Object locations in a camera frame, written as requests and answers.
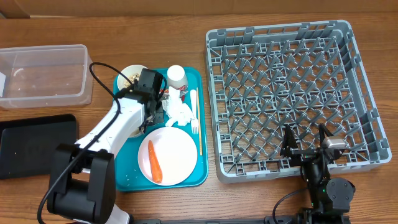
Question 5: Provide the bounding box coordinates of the crumpled foil wrapper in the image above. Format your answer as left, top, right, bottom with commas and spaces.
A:
161, 86, 188, 108

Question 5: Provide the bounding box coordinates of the teal plastic tray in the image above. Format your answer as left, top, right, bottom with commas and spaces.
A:
115, 67, 208, 192

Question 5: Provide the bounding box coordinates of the white plastic fork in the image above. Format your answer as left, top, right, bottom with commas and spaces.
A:
190, 90, 199, 134

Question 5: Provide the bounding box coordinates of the white round plate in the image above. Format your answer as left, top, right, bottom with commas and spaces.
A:
137, 127, 198, 186

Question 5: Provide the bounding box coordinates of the white bowl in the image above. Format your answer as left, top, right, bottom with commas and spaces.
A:
116, 65, 146, 90

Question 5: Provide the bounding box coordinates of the wooden chopstick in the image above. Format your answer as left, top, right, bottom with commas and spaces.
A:
197, 89, 203, 156

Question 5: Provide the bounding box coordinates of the crumpled white tissue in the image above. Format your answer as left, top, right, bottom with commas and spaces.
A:
162, 103, 193, 127

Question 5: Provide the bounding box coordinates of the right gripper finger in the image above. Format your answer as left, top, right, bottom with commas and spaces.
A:
280, 124, 299, 157
318, 123, 333, 146

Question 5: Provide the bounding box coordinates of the nut shells pile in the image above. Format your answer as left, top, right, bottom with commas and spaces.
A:
123, 73, 140, 88

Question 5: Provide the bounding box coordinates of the grey plastic dishwasher rack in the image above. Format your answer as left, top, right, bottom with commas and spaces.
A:
205, 20, 392, 184

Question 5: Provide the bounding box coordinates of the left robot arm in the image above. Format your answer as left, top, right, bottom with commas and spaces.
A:
39, 68, 167, 223

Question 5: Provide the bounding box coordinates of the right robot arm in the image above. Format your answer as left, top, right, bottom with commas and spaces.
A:
272, 124, 356, 224

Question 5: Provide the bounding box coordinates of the orange carrot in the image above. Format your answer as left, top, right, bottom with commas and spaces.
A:
148, 140, 163, 183

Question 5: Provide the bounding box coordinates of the white paper cup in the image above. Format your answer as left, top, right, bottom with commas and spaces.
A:
167, 65, 188, 90

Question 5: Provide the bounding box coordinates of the clear plastic bin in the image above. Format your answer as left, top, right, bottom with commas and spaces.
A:
1, 44, 93, 109

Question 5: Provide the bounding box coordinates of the black waste tray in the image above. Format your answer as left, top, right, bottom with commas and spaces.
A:
1, 114, 78, 179

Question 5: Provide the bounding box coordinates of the grey bowl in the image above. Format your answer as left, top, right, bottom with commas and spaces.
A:
129, 129, 145, 138

